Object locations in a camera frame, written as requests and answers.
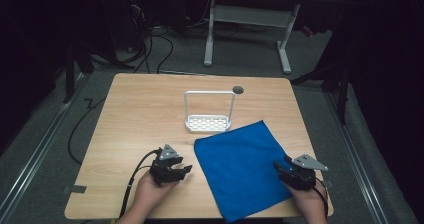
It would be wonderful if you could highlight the white plastic rack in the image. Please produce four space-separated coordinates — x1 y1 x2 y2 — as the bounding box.
183 90 237 134

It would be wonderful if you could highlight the person's left hand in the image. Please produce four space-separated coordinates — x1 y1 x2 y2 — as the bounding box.
134 169 181 216

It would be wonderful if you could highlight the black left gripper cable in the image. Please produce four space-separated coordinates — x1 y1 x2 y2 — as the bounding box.
118 147 163 219

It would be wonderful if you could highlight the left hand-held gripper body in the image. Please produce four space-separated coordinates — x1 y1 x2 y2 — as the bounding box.
148 143 185 187

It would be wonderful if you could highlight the person's right hand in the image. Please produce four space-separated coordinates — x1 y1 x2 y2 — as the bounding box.
284 179 330 220

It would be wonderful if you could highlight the dark computer tower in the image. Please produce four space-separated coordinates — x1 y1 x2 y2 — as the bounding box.
101 0 153 53

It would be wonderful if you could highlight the black floor cable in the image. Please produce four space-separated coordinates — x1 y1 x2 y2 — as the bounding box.
67 97 107 167

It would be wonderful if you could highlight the bundle of black cables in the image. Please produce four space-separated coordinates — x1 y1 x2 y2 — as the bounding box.
124 3 175 75

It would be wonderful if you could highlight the white-legged background desk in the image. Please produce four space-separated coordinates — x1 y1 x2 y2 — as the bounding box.
203 0 345 75

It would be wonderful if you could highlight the blue cloth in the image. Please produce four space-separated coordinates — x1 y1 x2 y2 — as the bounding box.
193 119 295 224

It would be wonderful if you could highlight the dark stand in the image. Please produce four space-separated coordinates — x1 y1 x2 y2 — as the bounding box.
62 40 96 104
289 60 353 126

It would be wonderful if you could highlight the grey tape strip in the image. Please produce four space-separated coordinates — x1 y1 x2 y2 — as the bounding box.
62 184 88 195

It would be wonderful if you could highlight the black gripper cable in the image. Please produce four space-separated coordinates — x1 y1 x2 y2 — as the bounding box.
118 147 163 219
311 177 331 220

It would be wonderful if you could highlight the metal floor rail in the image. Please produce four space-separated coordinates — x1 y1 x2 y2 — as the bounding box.
0 73 88 220
324 91 390 224

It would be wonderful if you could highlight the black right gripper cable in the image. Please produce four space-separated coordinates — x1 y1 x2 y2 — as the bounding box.
311 177 331 220

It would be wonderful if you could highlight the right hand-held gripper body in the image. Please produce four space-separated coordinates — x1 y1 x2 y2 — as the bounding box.
278 153 329 191

